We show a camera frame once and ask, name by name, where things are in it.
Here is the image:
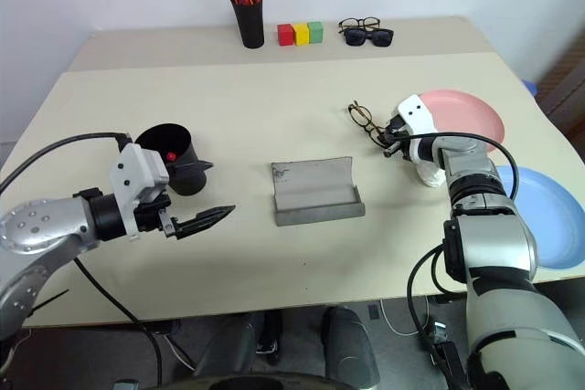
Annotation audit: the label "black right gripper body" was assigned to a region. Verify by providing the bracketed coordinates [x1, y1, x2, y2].
[387, 113, 415, 158]

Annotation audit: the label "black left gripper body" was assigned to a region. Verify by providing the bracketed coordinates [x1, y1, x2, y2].
[135, 193, 178, 238]

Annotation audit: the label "tortoiseshell glasses with price tag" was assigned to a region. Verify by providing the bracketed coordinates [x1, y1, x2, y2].
[347, 101, 389, 147]

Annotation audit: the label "grey glasses case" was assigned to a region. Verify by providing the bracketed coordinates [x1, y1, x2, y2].
[270, 155, 366, 227]

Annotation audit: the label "empty black plastic cup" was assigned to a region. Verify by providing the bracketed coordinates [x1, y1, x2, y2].
[135, 122, 209, 197]

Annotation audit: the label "pink plastic plate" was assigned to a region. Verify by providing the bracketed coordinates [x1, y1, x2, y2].
[418, 89, 506, 154]

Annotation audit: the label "black sunglasses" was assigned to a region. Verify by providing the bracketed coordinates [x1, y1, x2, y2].
[342, 27, 395, 48]

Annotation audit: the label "yellow wooden block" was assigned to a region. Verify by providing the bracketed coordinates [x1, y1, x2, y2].
[292, 22, 312, 47]

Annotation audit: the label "black cup holding pens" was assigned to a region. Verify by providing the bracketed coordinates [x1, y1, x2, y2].
[230, 0, 265, 49]

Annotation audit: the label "blue plastic plate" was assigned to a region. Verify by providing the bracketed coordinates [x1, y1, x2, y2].
[493, 166, 585, 271]

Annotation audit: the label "dark grey rounded shape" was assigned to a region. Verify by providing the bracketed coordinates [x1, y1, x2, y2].
[322, 305, 380, 389]

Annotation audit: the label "black device on floor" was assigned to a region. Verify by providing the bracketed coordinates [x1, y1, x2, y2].
[429, 321, 463, 378]

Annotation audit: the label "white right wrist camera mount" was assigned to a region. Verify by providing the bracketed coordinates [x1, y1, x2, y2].
[396, 93, 442, 165]

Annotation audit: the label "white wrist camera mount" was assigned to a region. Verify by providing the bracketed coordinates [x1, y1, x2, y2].
[396, 93, 442, 165]
[108, 142, 171, 243]

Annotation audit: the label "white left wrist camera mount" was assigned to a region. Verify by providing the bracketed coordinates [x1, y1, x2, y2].
[108, 142, 171, 243]

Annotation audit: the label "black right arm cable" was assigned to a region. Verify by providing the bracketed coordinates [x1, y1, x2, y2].
[387, 132, 521, 364]

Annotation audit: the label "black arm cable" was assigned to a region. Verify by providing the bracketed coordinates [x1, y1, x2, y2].
[387, 132, 521, 364]
[0, 132, 165, 390]

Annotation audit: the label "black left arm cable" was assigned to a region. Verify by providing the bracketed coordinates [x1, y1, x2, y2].
[0, 132, 165, 390]

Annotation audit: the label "thin brown frame glasses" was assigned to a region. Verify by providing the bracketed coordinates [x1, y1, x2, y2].
[338, 17, 381, 35]

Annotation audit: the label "white cable on floor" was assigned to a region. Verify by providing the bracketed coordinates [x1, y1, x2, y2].
[378, 296, 431, 337]

